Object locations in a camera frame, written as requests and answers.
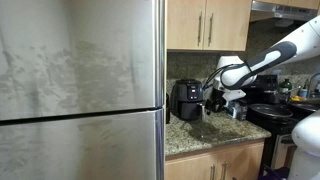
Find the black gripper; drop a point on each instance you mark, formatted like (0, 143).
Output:
(220, 99)

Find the small dark packet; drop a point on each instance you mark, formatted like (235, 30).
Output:
(242, 112)

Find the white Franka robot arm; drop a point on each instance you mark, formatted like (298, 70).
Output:
(300, 43)

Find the small white container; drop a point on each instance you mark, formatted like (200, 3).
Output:
(233, 110)

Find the black stove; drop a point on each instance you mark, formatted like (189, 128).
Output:
(263, 88)

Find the black frying pan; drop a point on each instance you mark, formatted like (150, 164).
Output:
(270, 111)

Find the wooden base cabinet door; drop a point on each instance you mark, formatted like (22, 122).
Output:
(190, 170)
(243, 160)

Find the green glass bottle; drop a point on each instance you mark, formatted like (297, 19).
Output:
(285, 89)

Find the yellow sponge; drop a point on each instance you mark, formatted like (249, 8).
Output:
(296, 98)

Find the wide wooden cabinet door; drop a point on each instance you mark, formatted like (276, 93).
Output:
(230, 23)

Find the narrow wooden cabinet door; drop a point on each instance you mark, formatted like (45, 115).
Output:
(185, 23)

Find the blue soap bottle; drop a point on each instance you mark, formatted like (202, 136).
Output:
(303, 91)

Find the metal sink faucet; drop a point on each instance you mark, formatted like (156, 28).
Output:
(312, 80)

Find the range hood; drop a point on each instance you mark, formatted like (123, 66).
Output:
(283, 11)

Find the stainless steel refrigerator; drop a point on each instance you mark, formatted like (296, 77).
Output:
(83, 83)

